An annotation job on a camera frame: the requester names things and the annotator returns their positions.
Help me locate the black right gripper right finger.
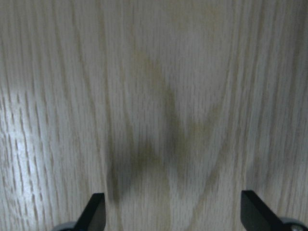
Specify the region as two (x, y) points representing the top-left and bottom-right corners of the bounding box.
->
(241, 190), (289, 231)

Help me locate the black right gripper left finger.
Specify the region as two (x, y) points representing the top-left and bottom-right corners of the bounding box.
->
(73, 193), (106, 231)

